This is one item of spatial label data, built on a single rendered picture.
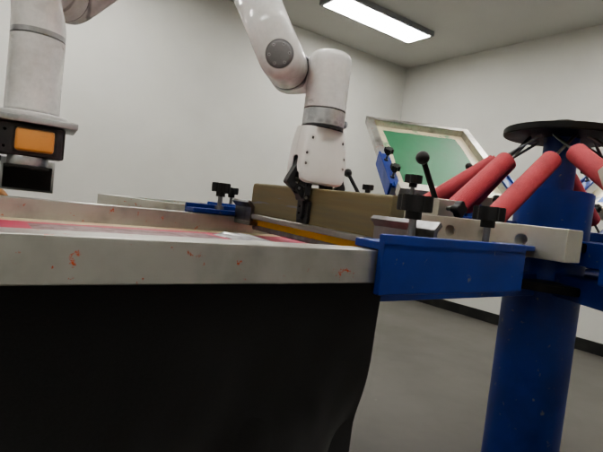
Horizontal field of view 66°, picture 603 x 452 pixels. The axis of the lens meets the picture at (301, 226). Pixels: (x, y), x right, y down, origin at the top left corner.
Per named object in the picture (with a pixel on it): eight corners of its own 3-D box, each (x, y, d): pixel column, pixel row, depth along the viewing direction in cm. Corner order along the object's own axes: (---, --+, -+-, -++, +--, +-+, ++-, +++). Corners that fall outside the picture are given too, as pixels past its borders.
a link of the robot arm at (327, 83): (265, 39, 80) (275, 56, 90) (257, 100, 81) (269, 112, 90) (352, 45, 79) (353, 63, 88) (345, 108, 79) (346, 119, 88)
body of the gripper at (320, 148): (332, 128, 89) (325, 186, 90) (288, 117, 83) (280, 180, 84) (358, 126, 83) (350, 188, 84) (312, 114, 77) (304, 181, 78)
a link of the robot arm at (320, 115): (333, 118, 89) (331, 134, 89) (295, 108, 84) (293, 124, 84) (360, 116, 83) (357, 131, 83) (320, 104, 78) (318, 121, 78)
